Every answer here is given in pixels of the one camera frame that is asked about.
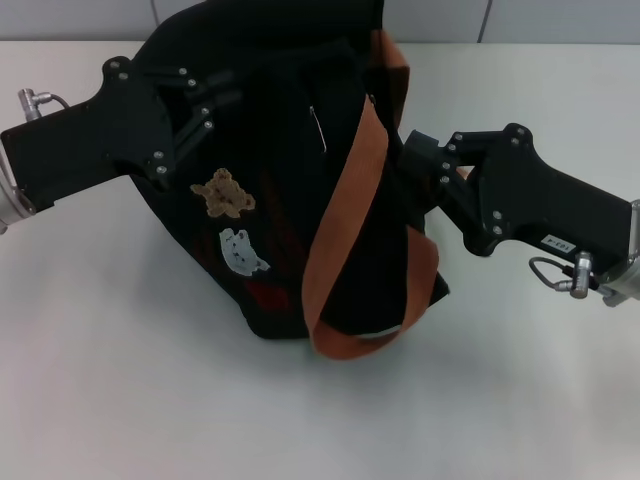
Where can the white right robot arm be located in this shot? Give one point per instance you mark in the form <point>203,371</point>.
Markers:
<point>627,280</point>

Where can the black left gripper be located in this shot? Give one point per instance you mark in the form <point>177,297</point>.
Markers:
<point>100,135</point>

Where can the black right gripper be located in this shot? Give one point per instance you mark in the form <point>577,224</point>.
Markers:
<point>540,200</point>

